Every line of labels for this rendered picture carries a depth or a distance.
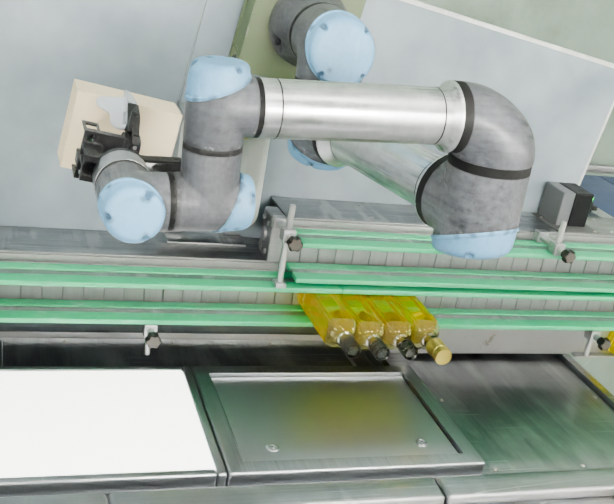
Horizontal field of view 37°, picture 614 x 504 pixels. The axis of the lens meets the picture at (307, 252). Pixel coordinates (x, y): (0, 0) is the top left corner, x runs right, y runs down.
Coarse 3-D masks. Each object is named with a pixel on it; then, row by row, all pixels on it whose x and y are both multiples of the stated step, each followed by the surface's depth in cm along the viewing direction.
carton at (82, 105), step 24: (72, 96) 137; (96, 96) 134; (120, 96) 138; (144, 96) 143; (72, 120) 134; (96, 120) 135; (144, 120) 138; (168, 120) 139; (72, 144) 136; (144, 144) 139; (168, 144) 140
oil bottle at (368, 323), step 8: (344, 296) 180; (352, 296) 181; (360, 296) 182; (344, 304) 178; (352, 304) 178; (360, 304) 178; (368, 304) 179; (352, 312) 174; (360, 312) 175; (368, 312) 175; (360, 320) 171; (368, 320) 172; (376, 320) 173; (360, 328) 170; (368, 328) 170; (376, 328) 170; (384, 328) 172; (360, 336) 170; (368, 336) 170; (360, 344) 171
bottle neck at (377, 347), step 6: (372, 336) 169; (378, 336) 170; (366, 342) 170; (372, 342) 168; (378, 342) 167; (372, 348) 167; (378, 348) 166; (384, 348) 166; (378, 354) 168; (384, 354) 167; (378, 360) 167
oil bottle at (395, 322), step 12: (372, 300) 180; (384, 300) 182; (384, 312) 176; (396, 312) 177; (384, 324) 173; (396, 324) 172; (408, 324) 173; (384, 336) 173; (396, 336) 172; (408, 336) 173; (396, 348) 173
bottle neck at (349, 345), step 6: (342, 336) 167; (348, 336) 166; (342, 342) 166; (348, 342) 165; (354, 342) 164; (342, 348) 165; (348, 348) 164; (354, 348) 166; (360, 348) 164; (348, 354) 164; (354, 354) 165
